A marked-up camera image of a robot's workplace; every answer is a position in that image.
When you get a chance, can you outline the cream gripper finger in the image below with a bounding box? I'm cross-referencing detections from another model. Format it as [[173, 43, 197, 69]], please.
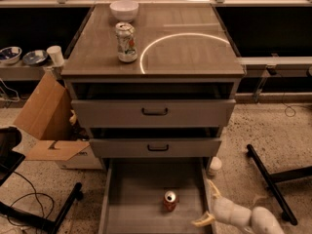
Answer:
[[208, 179, 221, 199], [192, 212, 215, 227]]

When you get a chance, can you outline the red coke can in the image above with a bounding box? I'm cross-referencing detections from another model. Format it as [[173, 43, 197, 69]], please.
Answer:
[[163, 190, 178, 212]]

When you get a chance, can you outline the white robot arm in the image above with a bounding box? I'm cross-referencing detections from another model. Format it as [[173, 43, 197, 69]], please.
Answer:
[[192, 179, 285, 234]]

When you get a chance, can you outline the grey open bottom drawer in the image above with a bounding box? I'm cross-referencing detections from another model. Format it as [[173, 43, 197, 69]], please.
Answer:
[[98, 158, 215, 234]]

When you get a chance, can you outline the grey drawer cabinet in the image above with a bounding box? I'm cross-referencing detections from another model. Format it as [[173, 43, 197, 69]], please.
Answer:
[[59, 2, 247, 171]]

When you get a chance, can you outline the grey top drawer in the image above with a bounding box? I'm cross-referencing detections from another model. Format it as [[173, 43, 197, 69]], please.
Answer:
[[72, 99, 235, 128]]

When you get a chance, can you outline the grey middle drawer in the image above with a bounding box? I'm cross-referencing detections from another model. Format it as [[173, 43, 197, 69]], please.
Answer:
[[90, 137, 221, 158]]

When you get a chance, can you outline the white green soda can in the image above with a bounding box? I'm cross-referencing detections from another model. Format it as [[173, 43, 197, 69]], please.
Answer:
[[115, 22, 137, 62]]

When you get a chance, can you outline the black stand leg right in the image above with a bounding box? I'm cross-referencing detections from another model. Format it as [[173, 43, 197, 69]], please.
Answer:
[[247, 144, 312, 225]]

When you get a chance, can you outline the black stand leg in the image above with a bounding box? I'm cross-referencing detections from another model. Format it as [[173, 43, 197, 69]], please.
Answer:
[[0, 182, 83, 234], [247, 144, 312, 225]]

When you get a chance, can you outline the grey side shelf right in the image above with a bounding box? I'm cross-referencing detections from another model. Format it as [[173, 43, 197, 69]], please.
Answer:
[[237, 57, 312, 70]]

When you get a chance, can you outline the grey side shelf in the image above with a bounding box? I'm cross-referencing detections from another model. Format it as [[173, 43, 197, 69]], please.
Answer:
[[0, 60, 63, 81], [237, 57, 312, 70]]

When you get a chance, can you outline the black stand leg left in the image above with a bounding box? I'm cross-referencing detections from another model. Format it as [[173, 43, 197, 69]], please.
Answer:
[[0, 182, 83, 234]]

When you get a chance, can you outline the brown cardboard box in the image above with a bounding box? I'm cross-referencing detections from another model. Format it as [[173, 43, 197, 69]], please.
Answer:
[[14, 74, 101, 170]]

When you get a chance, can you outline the white ceramic bowl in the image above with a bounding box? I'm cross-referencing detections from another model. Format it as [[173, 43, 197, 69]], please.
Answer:
[[109, 0, 139, 22]]

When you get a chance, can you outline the black chair seat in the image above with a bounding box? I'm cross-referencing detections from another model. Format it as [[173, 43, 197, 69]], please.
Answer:
[[0, 127, 25, 185]]

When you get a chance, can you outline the white paper cup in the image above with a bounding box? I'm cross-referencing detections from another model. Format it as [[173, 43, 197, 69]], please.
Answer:
[[47, 46, 64, 67]]

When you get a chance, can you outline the blue patterned bowl right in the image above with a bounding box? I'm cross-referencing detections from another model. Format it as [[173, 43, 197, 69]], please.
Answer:
[[22, 50, 48, 66]]

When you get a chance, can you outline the blue patterned bowl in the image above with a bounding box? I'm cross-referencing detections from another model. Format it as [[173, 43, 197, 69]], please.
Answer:
[[22, 50, 48, 66], [0, 47, 21, 65]]

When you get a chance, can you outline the grey side shelf left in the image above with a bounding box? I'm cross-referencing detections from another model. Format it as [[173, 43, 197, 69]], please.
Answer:
[[0, 60, 63, 81]]

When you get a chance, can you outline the blue patterned bowl left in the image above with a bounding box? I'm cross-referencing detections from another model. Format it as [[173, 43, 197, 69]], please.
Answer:
[[0, 47, 21, 65]]

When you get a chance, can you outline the black floor cable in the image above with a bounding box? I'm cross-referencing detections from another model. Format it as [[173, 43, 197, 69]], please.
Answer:
[[6, 171, 55, 229]]

